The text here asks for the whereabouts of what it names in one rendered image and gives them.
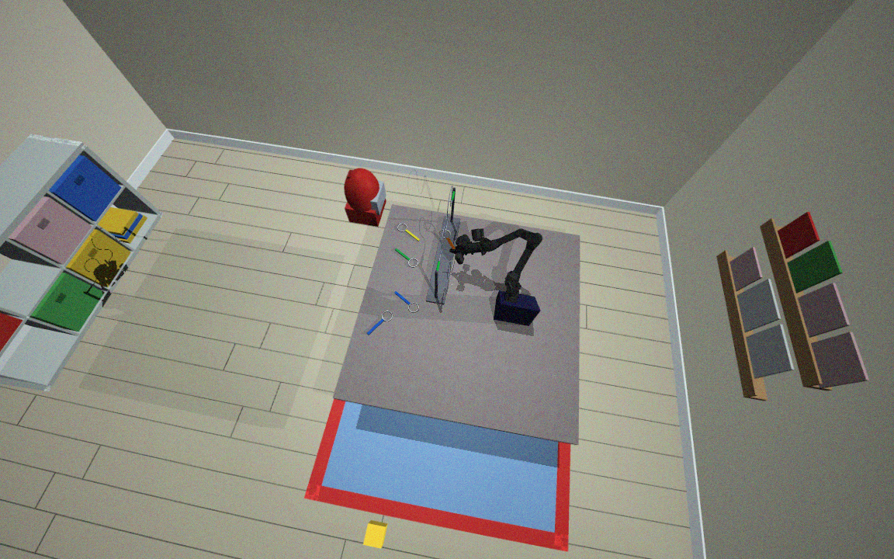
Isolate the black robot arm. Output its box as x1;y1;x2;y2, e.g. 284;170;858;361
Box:
456;228;542;304

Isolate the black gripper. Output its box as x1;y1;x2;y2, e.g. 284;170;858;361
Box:
449;234;474;265

